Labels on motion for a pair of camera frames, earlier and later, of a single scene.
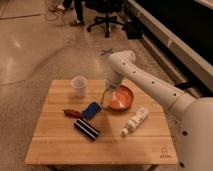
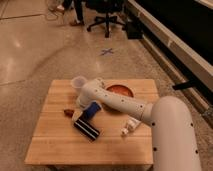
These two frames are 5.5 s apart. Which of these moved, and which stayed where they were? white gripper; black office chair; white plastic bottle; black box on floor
Moved: white gripper
Stayed: black box on floor; white plastic bottle; black office chair
